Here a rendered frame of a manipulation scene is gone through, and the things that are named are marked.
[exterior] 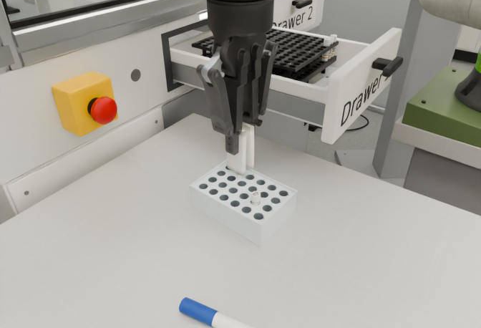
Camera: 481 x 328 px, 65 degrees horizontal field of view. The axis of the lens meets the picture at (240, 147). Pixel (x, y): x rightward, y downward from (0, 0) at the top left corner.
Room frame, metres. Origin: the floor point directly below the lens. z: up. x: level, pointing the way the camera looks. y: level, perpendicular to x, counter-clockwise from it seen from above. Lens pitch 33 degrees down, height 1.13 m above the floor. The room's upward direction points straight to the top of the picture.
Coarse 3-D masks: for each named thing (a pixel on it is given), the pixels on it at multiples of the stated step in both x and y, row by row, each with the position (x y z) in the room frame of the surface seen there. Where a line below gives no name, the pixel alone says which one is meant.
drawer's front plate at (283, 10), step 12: (276, 0) 0.96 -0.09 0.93; (288, 0) 1.01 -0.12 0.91; (276, 12) 0.96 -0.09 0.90; (288, 12) 1.01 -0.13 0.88; (300, 12) 1.07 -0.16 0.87; (312, 12) 1.13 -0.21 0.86; (276, 24) 0.96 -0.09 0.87; (288, 24) 1.02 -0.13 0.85; (300, 24) 1.07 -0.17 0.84; (312, 24) 1.14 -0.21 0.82
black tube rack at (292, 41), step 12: (276, 36) 0.75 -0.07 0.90; (288, 36) 0.75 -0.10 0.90; (300, 36) 0.75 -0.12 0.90; (204, 48) 0.69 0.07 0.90; (288, 48) 0.68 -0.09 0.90; (300, 48) 0.69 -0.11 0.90; (312, 48) 0.69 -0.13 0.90; (276, 60) 0.63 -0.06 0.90; (288, 60) 0.62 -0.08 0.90; (276, 72) 0.63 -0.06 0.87; (288, 72) 0.60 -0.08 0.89; (300, 72) 0.63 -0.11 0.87; (312, 72) 0.63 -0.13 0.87; (324, 72) 0.72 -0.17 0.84
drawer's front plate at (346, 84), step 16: (400, 32) 0.70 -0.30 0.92; (368, 48) 0.59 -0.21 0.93; (384, 48) 0.63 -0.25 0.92; (352, 64) 0.52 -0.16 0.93; (368, 64) 0.57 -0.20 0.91; (336, 80) 0.48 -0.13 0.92; (352, 80) 0.51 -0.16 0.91; (368, 80) 0.58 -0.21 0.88; (384, 80) 0.67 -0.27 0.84; (336, 96) 0.47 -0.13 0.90; (352, 96) 0.52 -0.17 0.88; (336, 112) 0.48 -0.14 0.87; (352, 112) 0.54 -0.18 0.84; (336, 128) 0.48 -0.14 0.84
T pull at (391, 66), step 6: (378, 60) 0.59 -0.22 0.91; (384, 60) 0.59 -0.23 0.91; (390, 60) 0.59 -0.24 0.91; (396, 60) 0.58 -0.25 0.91; (402, 60) 0.60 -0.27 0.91; (372, 66) 0.58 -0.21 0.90; (378, 66) 0.57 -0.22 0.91; (384, 66) 0.57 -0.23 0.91; (390, 66) 0.56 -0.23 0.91; (396, 66) 0.57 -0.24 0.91; (384, 72) 0.55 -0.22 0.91; (390, 72) 0.54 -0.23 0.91
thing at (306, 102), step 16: (208, 32) 0.80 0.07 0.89; (304, 32) 0.80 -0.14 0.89; (176, 48) 0.72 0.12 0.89; (192, 48) 0.75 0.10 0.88; (336, 48) 0.75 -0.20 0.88; (352, 48) 0.73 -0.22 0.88; (176, 64) 0.67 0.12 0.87; (192, 64) 0.65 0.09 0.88; (336, 64) 0.75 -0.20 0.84; (176, 80) 0.68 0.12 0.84; (192, 80) 0.65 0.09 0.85; (272, 80) 0.56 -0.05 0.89; (288, 80) 0.54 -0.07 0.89; (272, 96) 0.55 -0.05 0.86; (288, 96) 0.54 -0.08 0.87; (304, 96) 0.52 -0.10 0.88; (320, 96) 0.51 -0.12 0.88; (288, 112) 0.53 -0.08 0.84; (304, 112) 0.52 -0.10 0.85; (320, 112) 0.50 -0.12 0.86
